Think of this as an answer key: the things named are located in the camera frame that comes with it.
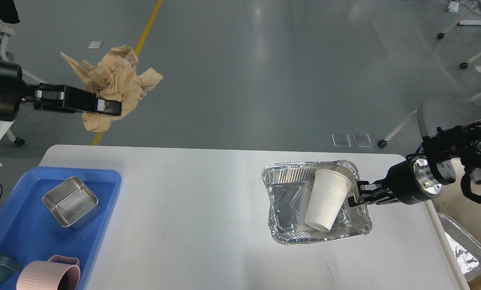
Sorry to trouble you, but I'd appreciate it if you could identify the aluminium foil tray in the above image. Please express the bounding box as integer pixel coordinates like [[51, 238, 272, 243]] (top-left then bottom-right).
[[261, 159, 373, 245]]

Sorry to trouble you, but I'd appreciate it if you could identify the white chair base right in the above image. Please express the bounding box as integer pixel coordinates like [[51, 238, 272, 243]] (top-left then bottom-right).
[[437, 0, 481, 102]]

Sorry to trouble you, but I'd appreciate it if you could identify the white bin at right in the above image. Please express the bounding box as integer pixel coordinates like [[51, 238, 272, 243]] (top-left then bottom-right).
[[433, 159, 481, 290]]

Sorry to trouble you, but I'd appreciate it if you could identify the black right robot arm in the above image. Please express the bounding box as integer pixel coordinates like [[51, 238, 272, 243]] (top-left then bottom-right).
[[348, 119, 481, 207]]

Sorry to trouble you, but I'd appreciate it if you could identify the brown paper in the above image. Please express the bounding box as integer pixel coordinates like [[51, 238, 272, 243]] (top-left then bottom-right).
[[60, 46, 163, 133]]

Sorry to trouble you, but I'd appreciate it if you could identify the grey office chair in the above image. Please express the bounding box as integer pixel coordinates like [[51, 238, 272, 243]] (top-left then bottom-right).
[[377, 97, 481, 148]]

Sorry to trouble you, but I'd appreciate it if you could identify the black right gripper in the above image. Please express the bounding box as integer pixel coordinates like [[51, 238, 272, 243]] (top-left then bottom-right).
[[347, 157, 442, 207]]

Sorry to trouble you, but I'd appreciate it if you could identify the pink HOME mug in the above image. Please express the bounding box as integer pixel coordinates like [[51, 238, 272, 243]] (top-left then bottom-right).
[[16, 255, 81, 290]]

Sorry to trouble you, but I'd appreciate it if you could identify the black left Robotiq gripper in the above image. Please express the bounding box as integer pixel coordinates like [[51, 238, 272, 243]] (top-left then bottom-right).
[[0, 60, 122, 122]]

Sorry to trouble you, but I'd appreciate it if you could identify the white paper cup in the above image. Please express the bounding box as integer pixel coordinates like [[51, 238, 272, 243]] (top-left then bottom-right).
[[305, 169, 352, 232]]

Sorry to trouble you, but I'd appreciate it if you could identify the small stainless steel tray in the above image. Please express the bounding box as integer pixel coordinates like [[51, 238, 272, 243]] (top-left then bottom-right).
[[42, 176, 101, 231]]

